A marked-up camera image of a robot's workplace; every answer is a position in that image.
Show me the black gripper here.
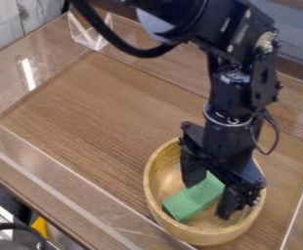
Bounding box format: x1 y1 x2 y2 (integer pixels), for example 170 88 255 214
179 111 267 220

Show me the green rectangular block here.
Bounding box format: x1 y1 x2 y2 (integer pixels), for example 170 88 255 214
162 174 225 224

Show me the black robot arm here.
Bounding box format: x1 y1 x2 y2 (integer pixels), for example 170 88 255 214
119 0 282 220

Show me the brown wooden bowl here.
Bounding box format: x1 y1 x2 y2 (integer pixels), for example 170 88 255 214
145 138 267 246

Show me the clear acrylic barrier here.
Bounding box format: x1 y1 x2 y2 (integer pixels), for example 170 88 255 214
0 124 197 250

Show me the yellow tag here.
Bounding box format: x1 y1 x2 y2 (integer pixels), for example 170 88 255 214
31 216 48 238

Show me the black cable bottom left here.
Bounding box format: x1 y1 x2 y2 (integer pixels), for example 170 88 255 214
0 222 47 250

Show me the clear acrylic corner bracket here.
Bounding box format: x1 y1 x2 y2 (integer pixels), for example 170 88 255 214
67 12 110 52

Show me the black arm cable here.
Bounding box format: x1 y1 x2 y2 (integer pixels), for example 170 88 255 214
70 0 182 60

